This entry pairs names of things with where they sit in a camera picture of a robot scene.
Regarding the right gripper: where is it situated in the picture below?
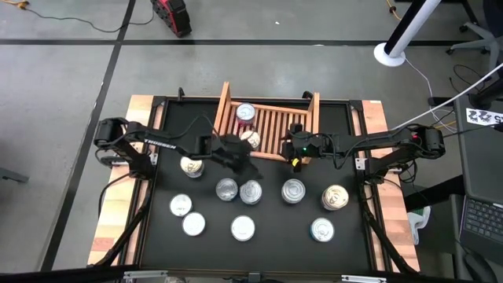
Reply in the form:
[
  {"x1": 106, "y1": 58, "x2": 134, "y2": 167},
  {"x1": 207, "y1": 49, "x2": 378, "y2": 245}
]
[{"x1": 280, "y1": 134, "x2": 318, "y2": 174}]

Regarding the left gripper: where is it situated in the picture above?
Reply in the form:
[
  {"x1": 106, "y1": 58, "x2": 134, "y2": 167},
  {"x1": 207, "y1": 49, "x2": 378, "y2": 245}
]
[{"x1": 211, "y1": 135, "x2": 263, "y2": 182}]

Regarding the green label tuna can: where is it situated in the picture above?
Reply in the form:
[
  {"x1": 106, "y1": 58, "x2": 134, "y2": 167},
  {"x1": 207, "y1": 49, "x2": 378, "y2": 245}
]
[
  {"x1": 229, "y1": 215, "x2": 257, "y2": 243},
  {"x1": 239, "y1": 179, "x2": 263, "y2": 206}
]

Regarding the teal label tuna can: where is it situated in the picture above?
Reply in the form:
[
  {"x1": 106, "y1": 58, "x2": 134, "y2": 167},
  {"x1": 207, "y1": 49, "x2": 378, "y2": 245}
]
[
  {"x1": 215, "y1": 177, "x2": 240, "y2": 203},
  {"x1": 168, "y1": 193, "x2": 194, "y2": 218},
  {"x1": 309, "y1": 217, "x2": 336, "y2": 244}
]

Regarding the blue label salmon can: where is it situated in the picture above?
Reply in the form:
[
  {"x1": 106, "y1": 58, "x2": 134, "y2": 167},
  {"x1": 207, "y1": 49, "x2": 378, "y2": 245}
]
[
  {"x1": 321, "y1": 183, "x2": 351, "y2": 212},
  {"x1": 179, "y1": 156, "x2": 205, "y2": 179},
  {"x1": 281, "y1": 178, "x2": 307, "y2": 205},
  {"x1": 239, "y1": 130, "x2": 262, "y2": 151}
]

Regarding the red label tuna can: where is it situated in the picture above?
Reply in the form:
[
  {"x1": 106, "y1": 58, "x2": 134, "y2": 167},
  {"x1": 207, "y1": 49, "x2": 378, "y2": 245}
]
[
  {"x1": 235, "y1": 102, "x2": 257, "y2": 127},
  {"x1": 181, "y1": 211, "x2": 207, "y2": 237}
]

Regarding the wooden slatted shelf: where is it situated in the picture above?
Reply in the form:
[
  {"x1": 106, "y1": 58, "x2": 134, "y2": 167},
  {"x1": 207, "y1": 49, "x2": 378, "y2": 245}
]
[{"x1": 213, "y1": 81, "x2": 321, "y2": 165}]

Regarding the black table mat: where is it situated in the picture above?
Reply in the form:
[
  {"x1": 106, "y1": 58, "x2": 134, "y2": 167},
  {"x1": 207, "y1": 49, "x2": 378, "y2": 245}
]
[{"x1": 139, "y1": 97, "x2": 373, "y2": 273}]

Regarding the white tower fan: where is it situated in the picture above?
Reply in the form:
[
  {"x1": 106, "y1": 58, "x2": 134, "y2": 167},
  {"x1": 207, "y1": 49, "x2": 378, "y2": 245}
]
[{"x1": 373, "y1": 0, "x2": 443, "y2": 68}]

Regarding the white plastic bag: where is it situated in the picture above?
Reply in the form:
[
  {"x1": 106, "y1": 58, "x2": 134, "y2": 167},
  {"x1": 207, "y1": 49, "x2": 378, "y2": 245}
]
[{"x1": 406, "y1": 205, "x2": 432, "y2": 245}]

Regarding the red and black tool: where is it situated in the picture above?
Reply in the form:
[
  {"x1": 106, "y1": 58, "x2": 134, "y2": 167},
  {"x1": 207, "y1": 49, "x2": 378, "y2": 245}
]
[{"x1": 150, "y1": 0, "x2": 193, "y2": 39}]

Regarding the dark grey side desk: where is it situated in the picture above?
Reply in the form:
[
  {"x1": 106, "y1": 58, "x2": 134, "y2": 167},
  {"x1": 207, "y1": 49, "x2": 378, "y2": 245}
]
[{"x1": 453, "y1": 92, "x2": 503, "y2": 256}]

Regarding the white fiducial tag paper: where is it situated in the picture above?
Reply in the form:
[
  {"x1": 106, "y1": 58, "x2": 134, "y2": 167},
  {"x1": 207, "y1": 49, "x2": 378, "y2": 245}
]
[{"x1": 465, "y1": 108, "x2": 503, "y2": 127}]

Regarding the dark laptop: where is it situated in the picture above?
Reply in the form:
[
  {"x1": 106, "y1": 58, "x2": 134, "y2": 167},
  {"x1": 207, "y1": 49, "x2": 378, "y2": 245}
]
[{"x1": 458, "y1": 194, "x2": 503, "y2": 252}]

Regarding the grey office chair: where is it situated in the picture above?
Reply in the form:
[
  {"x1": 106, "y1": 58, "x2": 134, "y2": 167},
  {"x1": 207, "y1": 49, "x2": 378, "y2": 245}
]
[{"x1": 446, "y1": 0, "x2": 503, "y2": 72}]

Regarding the grey furniture foot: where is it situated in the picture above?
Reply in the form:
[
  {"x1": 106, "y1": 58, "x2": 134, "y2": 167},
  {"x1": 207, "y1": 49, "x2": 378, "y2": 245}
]
[{"x1": 0, "y1": 167, "x2": 31, "y2": 185}]

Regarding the silver frame bracket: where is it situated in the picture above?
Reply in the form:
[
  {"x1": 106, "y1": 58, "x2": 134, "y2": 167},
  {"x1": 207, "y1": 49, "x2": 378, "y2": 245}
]
[
  {"x1": 340, "y1": 274, "x2": 388, "y2": 283},
  {"x1": 123, "y1": 270, "x2": 169, "y2": 281}
]

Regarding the black arm base cable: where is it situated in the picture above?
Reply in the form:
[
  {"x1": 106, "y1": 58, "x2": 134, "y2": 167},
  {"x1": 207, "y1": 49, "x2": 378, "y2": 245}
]
[{"x1": 97, "y1": 172, "x2": 133, "y2": 219}]

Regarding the thin white power cable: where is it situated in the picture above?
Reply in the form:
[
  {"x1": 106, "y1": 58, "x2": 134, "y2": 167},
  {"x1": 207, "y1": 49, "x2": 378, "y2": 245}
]
[{"x1": 402, "y1": 57, "x2": 459, "y2": 133}]

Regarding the yellow extension cable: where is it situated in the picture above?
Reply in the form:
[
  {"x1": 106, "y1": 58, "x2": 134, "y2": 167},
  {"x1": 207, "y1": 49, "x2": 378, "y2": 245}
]
[
  {"x1": 384, "y1": 0, "x2": 404, "y2": 23},
  {"x1": 431, "y1": 119, "x2": 459, "y2": 131}
]

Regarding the thick white cable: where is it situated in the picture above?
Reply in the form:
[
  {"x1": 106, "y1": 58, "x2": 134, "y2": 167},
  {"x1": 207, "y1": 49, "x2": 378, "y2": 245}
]
[{"x1": 391, "y1": 61, "x2": 503, "y2": 131}]

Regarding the black cable loop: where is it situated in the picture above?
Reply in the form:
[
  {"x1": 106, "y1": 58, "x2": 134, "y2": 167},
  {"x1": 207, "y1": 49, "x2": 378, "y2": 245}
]
[{"x1": 447, "y1": 62, "x2": 496, "y2": 95}]

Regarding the black floor cable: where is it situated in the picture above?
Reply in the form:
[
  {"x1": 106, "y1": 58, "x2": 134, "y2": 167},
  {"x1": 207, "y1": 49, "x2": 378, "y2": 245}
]
[{"x1": 21, "y1": 3, "x2": 156, "y2": 35}]

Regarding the black frame crossbar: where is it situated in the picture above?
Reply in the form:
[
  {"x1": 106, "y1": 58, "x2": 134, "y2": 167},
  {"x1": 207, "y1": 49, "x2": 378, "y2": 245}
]
[{"x1": 0, "y1": 263, "x2": 503, "y2": 283}]

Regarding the yellow cable plug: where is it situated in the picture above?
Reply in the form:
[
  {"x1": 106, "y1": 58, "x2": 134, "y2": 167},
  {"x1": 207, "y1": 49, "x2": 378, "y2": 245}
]
[{"x1": 0, "y1": 0, "x2": 31, "y2": 11}]

